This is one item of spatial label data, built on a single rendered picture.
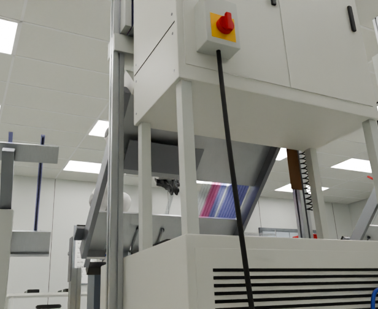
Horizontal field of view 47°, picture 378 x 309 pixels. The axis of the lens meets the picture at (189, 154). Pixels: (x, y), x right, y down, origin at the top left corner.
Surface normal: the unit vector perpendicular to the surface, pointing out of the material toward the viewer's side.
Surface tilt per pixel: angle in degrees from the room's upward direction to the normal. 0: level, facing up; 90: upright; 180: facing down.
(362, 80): 90
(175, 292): 90
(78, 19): 180
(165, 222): 138
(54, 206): 90
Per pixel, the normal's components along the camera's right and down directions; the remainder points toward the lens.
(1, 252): 0.33, -0.33
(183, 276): -0.89, -0.11
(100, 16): 0.04, 0.94
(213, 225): 0.33, 0.48
